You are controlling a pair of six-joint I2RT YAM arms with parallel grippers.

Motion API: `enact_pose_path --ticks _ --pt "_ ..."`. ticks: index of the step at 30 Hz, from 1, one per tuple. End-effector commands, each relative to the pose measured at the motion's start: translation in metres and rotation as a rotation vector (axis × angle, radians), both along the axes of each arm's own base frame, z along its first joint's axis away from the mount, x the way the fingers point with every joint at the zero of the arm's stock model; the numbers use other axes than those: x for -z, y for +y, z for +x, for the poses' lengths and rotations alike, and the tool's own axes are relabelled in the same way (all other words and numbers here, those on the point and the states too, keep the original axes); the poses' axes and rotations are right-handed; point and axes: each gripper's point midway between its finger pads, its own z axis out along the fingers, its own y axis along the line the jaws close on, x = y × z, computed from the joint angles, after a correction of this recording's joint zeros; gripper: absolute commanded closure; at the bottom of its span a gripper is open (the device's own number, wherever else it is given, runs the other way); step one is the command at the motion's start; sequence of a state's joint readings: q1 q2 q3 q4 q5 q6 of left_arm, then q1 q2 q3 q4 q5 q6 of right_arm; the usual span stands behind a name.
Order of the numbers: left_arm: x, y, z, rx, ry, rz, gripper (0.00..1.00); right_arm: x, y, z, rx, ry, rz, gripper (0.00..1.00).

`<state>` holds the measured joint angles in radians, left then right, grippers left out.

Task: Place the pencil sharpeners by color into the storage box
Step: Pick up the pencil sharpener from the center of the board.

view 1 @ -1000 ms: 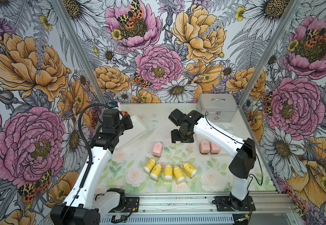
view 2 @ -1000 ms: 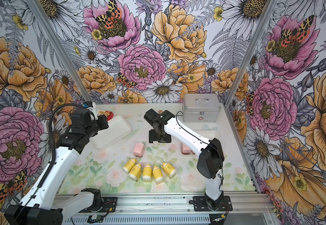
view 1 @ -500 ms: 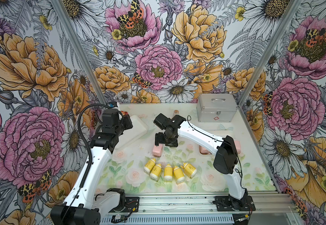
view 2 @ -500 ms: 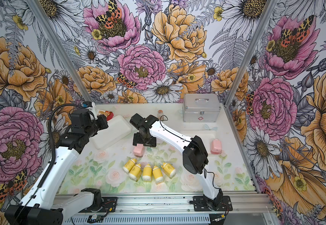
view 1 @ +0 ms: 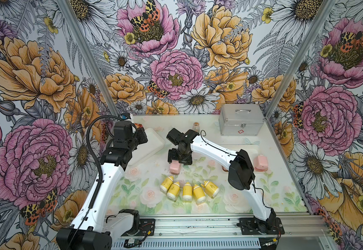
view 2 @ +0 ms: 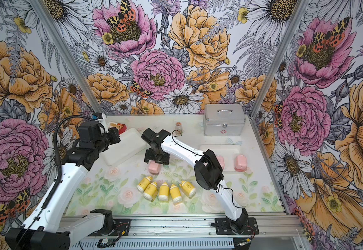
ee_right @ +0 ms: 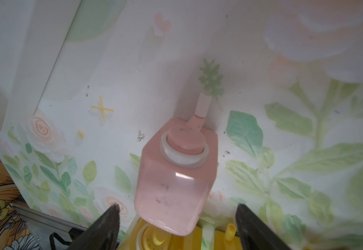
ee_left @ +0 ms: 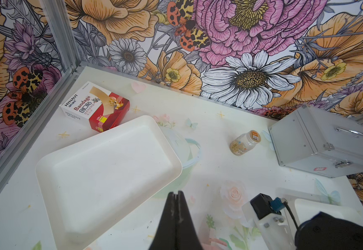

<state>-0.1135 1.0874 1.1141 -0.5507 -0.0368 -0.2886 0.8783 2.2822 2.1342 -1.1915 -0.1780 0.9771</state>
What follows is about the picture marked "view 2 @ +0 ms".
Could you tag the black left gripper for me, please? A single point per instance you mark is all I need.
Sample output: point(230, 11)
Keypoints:
point(113, 132)

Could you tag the white storage tray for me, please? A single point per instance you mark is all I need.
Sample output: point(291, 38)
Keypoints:
point(229, 152)
point(131, 143)

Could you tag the white right storage tray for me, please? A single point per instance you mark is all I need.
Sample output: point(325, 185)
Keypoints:
point(229, 152)

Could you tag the silver aluminium first aid case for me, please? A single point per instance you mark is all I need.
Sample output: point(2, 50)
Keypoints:
point(224, 120)

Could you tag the aluminium front rail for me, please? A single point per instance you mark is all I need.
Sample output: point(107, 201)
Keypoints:
point(199, 226)

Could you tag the red object behind left gripper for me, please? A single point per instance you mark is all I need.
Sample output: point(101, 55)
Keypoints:
point(120, 127)

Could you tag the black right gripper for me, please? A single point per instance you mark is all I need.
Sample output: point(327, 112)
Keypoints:
point(165, 161)

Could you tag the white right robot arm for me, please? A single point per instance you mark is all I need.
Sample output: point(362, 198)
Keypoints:
point(208, 174)

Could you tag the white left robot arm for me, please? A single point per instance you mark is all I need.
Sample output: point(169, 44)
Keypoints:
point(41, 230)

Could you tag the small clear glass bottle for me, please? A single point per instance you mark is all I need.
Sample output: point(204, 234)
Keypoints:
point(179, 129)

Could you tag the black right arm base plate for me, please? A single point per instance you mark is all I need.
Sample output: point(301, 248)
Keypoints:
point(225, 226)

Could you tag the white vented cable duct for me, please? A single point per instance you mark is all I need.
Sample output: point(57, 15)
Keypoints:
point(158, 244)

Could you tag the white left storage tray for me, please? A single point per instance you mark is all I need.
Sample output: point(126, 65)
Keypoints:
point(131, 143)

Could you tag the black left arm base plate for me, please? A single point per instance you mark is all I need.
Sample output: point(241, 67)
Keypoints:
point(119, 227)

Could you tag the pink pencil sharpener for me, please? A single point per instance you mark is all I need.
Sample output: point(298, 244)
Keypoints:
point(221, 161)
point(240, 163)
point(154, 168)

